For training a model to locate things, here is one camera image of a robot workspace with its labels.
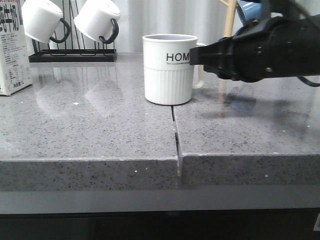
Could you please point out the left white hanging mug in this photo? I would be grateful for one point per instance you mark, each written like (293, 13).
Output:
(41, 19)

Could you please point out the white hanging mug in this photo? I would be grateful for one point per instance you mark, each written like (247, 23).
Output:
(41, 19)
(98, 20)

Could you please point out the right white hanging mug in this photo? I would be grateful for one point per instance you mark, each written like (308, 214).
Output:
(98, 20)

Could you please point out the white ribbed HOME mug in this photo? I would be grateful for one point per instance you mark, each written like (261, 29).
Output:
(168, 74)

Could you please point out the blue enamel mug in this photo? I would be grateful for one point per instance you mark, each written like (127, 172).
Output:
(248, 10)

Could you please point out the wooden mug tree stand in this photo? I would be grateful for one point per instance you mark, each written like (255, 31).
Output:
(230, 16)

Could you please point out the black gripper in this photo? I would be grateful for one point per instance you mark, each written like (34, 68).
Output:
(283, 42)

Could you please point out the white milk carton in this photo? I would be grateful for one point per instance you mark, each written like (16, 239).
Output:
(15, 73)

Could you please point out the black wire mug rack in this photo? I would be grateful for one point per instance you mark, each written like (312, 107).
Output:
(77, 47)

